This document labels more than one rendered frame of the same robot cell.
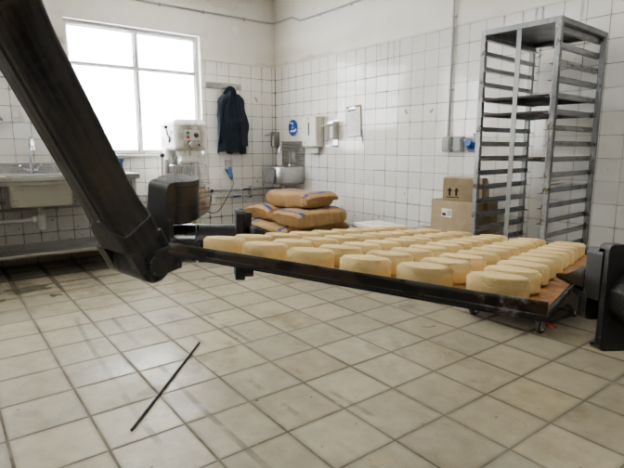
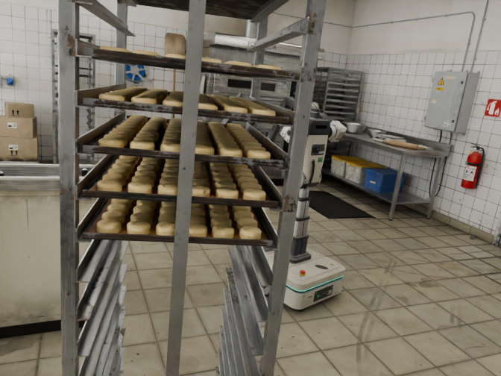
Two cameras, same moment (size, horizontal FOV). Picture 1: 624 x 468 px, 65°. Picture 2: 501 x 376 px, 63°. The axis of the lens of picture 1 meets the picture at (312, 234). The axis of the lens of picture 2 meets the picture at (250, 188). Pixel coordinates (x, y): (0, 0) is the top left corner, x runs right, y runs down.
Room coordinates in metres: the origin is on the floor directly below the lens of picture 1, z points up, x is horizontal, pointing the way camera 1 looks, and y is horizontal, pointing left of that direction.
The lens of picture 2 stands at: (-0.42, 3.21, 1.48)
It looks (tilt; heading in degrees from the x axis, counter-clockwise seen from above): 15 degrees down; 284
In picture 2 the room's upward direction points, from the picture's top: 6 degrees clockwise
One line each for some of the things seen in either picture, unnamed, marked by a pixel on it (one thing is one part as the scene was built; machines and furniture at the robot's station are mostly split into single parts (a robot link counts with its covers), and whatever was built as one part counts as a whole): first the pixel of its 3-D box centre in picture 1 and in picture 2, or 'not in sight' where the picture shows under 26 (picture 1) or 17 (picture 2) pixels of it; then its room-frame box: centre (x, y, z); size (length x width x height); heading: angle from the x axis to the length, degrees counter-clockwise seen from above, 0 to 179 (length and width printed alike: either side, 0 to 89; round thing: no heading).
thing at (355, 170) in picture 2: not in sight; (363, 171); (-0.60, -2.98, 0.36); 0.47 x 0.38 x 0.26; 37
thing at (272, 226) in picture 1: (278, 228); not in sight; (4.88, 0.34, 0.32); 0.72 x 0.42 x 0.17; 41
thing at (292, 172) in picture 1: (285, 164); not in sight; (5.91, 0.32, 0.93); 0.99 x 0.38 x 1.09; 37
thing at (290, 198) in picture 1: (299, 198); not in sight; (4.98, 0.12, 0.62); 0.72 x 0.42 x 0.17; 43
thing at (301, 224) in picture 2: not in sight; (294, 240); (-0.11, 0.37, 0.38); 0.13 x 0.13 x 0.40; 56
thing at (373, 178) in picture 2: not in sight; (383, 180); (-0.88, -2.63, 0.36); 0.47 x 0.38 x 0.26; 39
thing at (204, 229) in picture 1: (222, 242); not in sight; (0.72, 0.13, 0.97); 0.07 x 0.07 x 0.10; 11
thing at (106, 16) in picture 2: not in sight; (115, 18); (0.21, 2.25, 1.59); 0.64 x 0.03 x 0.03; 114
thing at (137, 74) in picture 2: not in sight; (133, 95); (2.77, -2.20, 1.10); 0.41 x 0.17 x 1.10; 37
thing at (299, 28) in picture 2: not in sight; (268, 38); (-0.15, 2.09, 1.59); 0.64 x 0.03 x 0.03; 114
